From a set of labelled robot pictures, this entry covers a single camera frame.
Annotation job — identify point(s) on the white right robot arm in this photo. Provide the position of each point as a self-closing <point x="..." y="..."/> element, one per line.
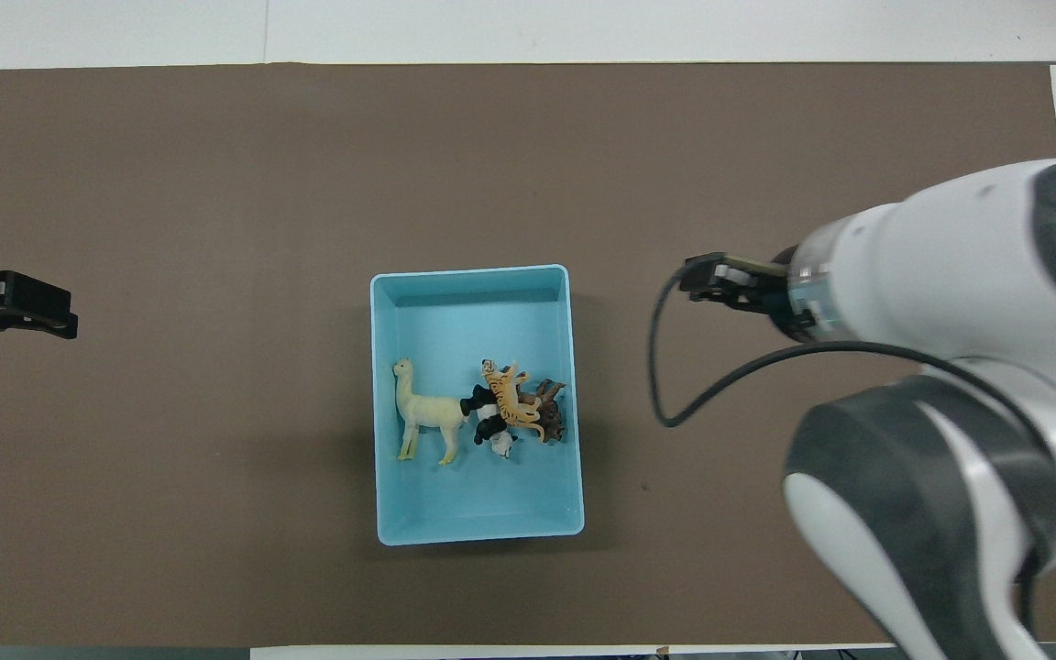
<point x="950" y="257"/>

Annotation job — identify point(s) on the brown table mat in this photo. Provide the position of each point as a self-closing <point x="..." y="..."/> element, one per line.
<point x="308" y="165"/>

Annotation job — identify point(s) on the brown lion toy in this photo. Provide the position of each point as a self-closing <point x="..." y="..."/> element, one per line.
<point x="551" y="417"/>

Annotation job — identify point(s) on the black and white panda toy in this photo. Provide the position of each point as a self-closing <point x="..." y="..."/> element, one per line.
<point x="491" y="426"/>

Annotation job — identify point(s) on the cream llama toy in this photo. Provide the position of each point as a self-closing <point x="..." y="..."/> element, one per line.
<point x="432" y="412"/>

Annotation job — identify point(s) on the light blue plastic storage box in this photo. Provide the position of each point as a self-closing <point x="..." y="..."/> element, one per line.
<point x="491" y="495"/>

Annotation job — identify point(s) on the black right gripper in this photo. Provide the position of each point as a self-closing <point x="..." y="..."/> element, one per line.
<point x="757" y="291"/>

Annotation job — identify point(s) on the orange striped tiger toy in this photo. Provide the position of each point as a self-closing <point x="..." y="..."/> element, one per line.
<point x="510" y="403"/>

